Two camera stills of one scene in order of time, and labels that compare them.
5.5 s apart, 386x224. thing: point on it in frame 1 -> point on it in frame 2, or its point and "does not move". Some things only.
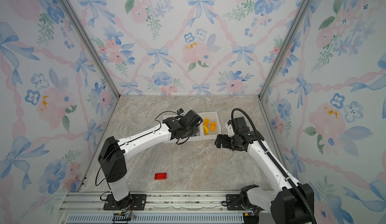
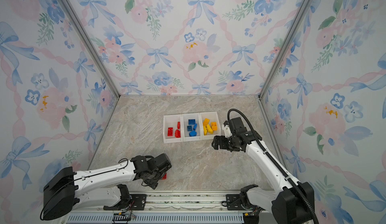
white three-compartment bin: [210, 127] does not move
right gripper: [225, 144] does not move
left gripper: [196, 130] -> [154, 183]
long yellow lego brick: [206, 122] does not move
